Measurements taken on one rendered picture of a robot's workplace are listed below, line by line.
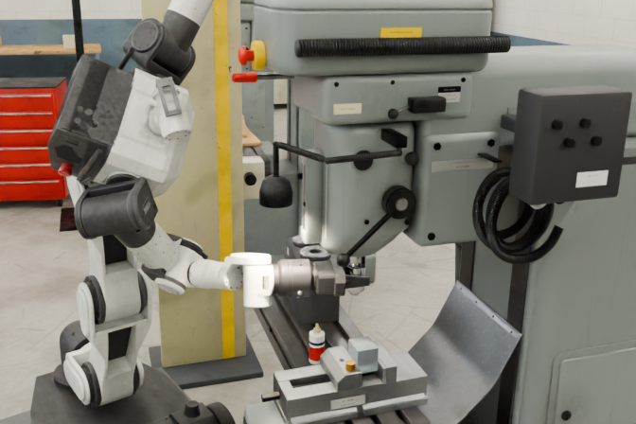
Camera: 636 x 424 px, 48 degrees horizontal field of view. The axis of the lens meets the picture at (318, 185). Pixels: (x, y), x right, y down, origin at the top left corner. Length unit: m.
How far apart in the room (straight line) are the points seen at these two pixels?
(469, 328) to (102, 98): 1.08
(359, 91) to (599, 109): 0.45
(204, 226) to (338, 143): 1.98
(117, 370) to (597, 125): 1.56
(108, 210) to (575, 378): 1.16
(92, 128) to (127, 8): 8.85
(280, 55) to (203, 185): 2.00
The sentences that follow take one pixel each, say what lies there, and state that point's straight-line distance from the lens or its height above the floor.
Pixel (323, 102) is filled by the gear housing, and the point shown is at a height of 1.68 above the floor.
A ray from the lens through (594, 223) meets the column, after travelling 1.74.
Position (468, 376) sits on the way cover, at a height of 0.96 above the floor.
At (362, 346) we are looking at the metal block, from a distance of 1.69.
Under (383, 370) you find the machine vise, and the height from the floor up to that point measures 1.05.
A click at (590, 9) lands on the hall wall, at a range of 7.72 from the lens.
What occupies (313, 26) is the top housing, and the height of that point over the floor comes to 1.83.
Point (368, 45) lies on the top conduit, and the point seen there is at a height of 1.79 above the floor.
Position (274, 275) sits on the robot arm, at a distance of 1.64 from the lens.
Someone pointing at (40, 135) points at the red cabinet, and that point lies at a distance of 6.06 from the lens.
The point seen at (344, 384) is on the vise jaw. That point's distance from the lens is 1.67.
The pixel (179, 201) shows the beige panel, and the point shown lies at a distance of 3.35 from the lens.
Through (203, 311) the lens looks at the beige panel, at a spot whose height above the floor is 0.31.
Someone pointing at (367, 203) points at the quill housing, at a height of 1.45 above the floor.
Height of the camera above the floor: 1.94
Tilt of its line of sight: 17 degrees down
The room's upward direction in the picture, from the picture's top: 1 degrees clockwise
